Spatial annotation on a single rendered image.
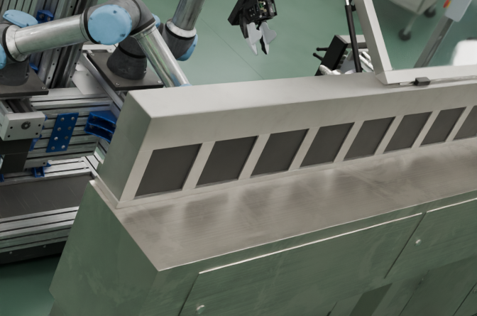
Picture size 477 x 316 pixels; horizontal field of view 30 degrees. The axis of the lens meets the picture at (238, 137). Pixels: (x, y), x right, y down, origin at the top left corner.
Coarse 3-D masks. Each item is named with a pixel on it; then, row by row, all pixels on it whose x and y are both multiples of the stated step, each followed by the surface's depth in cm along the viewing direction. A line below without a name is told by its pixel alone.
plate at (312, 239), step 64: (256, 192) 188; (320, 192) 197; (384, 192) 208; (448, 192) 219; (64, 256) 179; (128, 256) 163; (192, 256) 163; (256, 256) 176; (320, 256) 194; (384, 256) 217; (448, 256) 245
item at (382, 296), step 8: (400, 280) 244; (376, 288) 246; (384, 288) 244; (392, 288) 244; (368, 296) 248; (376, 296) 246; (384, 296) 245; (392, 296) 248; (360, 304) 251; (368, 304) 249; (376, 304) 247; (384, 304) 248; (352, 312) 253; (360, 312) 251; (368, 312) 249; (376, 312) 249
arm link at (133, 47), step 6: (156, 18) 327; (156, 24) 324; (162, 24) 328; (162, 30) 326; (120, 42) 329; (126, 42) 326; (132, 42) 325; (126, 48) 326; (132, 48) 326; (138, 48) 326; (138, 54) 328; (144, 54) 329
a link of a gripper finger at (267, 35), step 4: (264, 24) 261; (256, 28) 262; (260, 28) 261; (264, 28) 261; (268, 28) 260; (264, 32) 261; (268, 32) 260; (272, 32) 259; (264, 36) 261; (268, 36) 261; (272, 36) 260; (260, 40) 262; (264, 40) 261; (268, 40) 261; (264, 44) 261; (268, 44) 262; (264, 48) 261; (268, 48) 262; (264, 52) 261
